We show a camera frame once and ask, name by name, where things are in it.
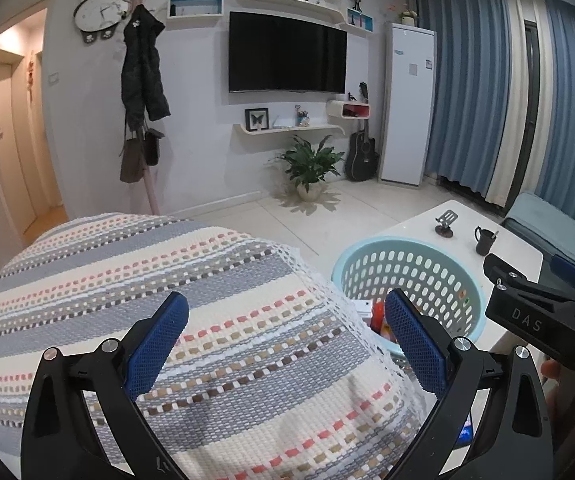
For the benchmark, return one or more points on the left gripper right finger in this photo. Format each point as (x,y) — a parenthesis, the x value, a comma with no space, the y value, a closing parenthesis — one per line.
(513,439)

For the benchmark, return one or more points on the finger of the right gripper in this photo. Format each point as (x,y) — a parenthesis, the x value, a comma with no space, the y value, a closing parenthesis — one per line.
(507,280)
(563,269)

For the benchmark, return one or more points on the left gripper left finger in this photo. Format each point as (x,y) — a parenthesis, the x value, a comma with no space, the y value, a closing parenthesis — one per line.
(59,439)

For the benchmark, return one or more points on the black mug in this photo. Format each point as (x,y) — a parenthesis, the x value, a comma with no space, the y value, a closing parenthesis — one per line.
(484,240)

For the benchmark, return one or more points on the teal sofa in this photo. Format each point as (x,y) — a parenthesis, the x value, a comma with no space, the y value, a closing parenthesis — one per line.
(542,225)

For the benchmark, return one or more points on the light blue laundry basket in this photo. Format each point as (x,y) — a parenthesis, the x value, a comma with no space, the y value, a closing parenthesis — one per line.
(435,282)

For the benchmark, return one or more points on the black phone stand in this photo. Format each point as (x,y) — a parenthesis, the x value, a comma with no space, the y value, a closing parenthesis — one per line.
(444,223)

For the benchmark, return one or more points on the blue curtain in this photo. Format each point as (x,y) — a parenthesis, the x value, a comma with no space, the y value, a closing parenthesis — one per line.
(481,97)

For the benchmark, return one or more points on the white small box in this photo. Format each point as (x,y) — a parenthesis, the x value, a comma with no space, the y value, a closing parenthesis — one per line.
(364,308)

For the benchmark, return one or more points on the black acoustic guitar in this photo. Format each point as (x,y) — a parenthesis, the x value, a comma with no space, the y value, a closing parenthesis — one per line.
(362,160)

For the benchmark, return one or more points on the striped woven cloth cover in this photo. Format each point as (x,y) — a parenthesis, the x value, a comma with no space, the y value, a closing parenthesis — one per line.
(274,377)

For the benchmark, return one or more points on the green potted plant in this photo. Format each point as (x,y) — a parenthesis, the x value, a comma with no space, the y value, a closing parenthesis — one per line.
(307,165)

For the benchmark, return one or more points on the white standing air conditioner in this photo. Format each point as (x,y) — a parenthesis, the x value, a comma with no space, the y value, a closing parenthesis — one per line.
(409,103)

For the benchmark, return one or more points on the brown hanging bag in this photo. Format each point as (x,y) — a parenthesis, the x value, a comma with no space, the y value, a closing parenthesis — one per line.
(132,159)

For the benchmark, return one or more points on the black jacket on rack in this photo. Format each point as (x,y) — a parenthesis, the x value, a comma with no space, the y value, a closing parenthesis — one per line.
(142,92)

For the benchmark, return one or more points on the pink coat rack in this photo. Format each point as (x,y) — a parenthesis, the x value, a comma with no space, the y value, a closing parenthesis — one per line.
(151,141)

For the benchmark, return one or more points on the lower white wall shelf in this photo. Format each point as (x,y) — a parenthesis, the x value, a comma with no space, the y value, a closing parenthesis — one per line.
(332,129)

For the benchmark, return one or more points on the white wall shelf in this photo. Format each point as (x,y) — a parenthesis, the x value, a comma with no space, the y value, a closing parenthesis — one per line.
(331,14)
(332,129)

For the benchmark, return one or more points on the butterfly picture frame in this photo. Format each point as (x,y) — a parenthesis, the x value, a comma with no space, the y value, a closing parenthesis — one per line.
(257,119)

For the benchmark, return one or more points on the black wall television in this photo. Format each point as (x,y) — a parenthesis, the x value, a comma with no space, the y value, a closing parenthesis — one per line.
(271,53)

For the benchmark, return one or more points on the upper white wall shelf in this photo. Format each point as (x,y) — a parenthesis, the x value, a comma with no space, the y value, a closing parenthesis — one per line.
(331,14)

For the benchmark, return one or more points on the panda wall clock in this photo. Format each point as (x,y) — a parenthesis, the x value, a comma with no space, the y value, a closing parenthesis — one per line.
(99,18)

